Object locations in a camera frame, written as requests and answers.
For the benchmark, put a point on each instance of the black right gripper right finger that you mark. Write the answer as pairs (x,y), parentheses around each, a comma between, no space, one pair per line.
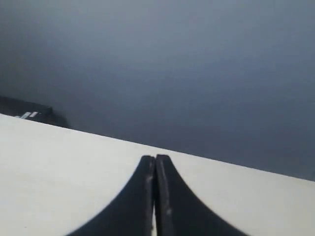
(179,212)

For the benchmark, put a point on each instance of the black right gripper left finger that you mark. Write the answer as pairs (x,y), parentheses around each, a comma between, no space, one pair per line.
(131,211)

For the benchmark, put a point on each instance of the dark object behind table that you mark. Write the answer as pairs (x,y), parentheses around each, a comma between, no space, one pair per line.
(31,111)

